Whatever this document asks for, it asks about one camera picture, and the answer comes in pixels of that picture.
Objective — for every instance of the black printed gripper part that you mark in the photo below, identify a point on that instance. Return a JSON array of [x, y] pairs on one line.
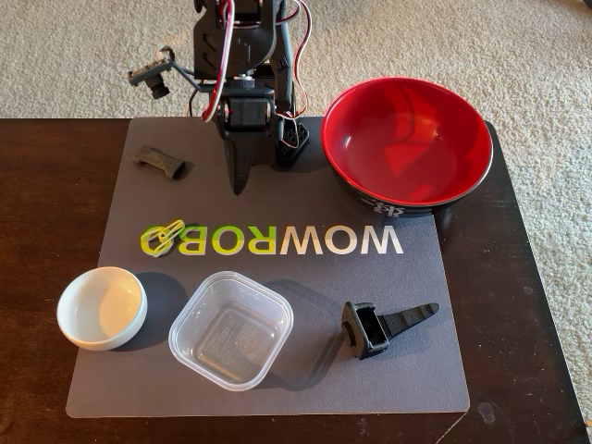
[[370, 330]]

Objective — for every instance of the small white bowl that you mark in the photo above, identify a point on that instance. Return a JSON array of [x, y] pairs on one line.
[[99, 310]]

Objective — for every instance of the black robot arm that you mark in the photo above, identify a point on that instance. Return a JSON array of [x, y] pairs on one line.
[[259, 41]]

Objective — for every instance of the black ribbed plastic piece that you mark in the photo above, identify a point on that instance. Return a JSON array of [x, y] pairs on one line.
[[157, 161]]

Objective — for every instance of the grey WOWROBO mat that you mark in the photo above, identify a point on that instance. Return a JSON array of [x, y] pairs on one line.
[[277, 208]]

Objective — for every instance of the red bowl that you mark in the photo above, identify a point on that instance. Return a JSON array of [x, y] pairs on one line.
[[407, 139]]

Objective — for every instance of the clear plastic container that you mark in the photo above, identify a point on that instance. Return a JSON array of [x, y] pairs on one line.
[[231, 333]]

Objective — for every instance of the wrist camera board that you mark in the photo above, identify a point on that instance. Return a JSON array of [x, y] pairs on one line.
[[152, 76]]

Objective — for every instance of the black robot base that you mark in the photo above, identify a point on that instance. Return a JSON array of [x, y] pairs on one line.
[[291, 152]]

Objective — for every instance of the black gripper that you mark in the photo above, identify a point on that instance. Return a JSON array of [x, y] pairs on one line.
[[243, 149]]

